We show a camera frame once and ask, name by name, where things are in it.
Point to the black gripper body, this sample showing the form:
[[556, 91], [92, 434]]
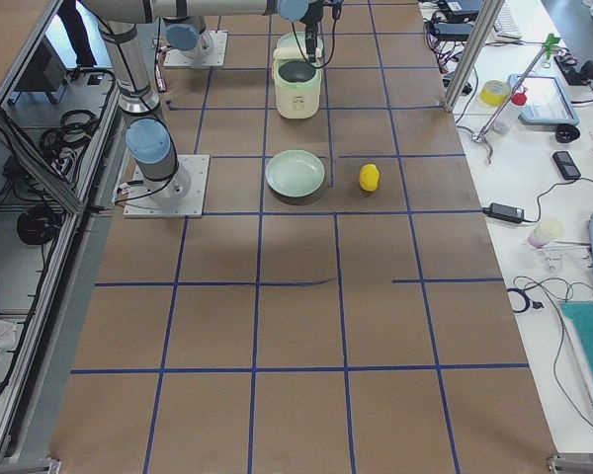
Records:
[[309, 28]]

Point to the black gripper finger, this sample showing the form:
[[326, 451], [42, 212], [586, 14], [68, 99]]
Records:
[[313, 44], [308, 43]]

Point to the cream white rice cooker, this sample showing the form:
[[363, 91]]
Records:
[[297, 84]]

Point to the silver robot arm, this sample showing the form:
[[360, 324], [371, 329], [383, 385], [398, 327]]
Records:
[[148, 139], [190, 46]]

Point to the far pale green plate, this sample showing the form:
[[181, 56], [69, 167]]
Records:
[[292, 40]]

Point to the pale green plate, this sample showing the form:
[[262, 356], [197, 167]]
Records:
[[295, 173], [292, 40]]

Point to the near pale green plate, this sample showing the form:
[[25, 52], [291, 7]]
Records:
[[295, 173]]

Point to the yellow lemon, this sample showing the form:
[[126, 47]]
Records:
[[369, 178]]

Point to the yellow tape roll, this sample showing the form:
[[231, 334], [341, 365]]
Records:
[[494, 93]]

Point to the red capped squeeze bottle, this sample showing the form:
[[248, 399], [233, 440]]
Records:
[[509, 115]]

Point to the metal rod with green clip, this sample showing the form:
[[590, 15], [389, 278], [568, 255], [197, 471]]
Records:
[[547, 48]]

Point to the blue teach pendant tablet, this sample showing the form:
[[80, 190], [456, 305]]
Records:
[[547, 104]]

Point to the black power adapter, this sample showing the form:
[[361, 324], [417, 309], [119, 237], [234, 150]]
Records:
[[504, 212]]

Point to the black smartphone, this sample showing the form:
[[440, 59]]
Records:
[[566, 166]]

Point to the clear plastic cup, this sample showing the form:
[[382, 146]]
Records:
[[546, 231]]

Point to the aluminium frame post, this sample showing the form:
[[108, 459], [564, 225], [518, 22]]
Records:
[[476, 41]]

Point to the aluminium side frame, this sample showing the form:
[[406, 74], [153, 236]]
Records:
[[40, 206]]

